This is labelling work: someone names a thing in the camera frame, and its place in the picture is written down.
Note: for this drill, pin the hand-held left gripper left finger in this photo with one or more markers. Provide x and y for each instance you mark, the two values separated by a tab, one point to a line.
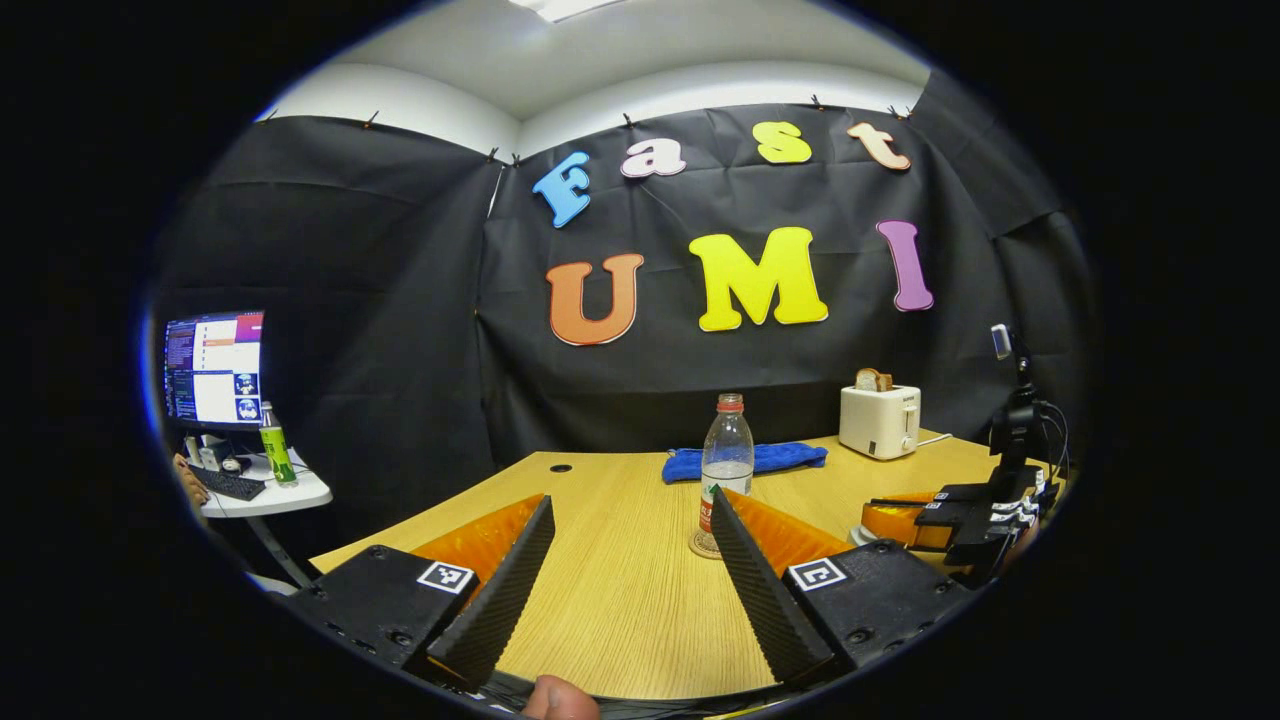
505	600

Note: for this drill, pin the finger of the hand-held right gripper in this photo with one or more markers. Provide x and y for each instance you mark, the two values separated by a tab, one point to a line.
950	512
978	548

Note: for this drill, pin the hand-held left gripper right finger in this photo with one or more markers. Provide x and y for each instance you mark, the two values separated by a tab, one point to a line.
765	600

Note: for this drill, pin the round wooden coaster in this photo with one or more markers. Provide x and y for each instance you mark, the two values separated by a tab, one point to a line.
702	548

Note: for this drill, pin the clear plastic water bottle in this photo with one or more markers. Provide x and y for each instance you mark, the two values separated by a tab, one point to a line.
727	450

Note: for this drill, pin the green bottle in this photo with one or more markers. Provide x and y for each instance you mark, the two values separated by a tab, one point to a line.
277	450

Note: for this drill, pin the white toaster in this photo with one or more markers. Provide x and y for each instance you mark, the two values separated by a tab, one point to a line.
878	425

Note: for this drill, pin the blue towel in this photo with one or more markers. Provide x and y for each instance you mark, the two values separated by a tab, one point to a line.
785	458

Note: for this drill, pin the bread slice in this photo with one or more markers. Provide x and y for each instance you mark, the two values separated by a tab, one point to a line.
873	380

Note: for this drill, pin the white side table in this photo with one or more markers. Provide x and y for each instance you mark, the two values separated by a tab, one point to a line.
290	495

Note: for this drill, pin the black keyboard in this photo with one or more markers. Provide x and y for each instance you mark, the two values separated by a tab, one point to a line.
228	483

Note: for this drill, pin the black backdrop cloth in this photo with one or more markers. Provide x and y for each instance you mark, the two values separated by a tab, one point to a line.
400	300

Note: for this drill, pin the computer monitor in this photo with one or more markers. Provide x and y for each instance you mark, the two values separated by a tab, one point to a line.
215	370

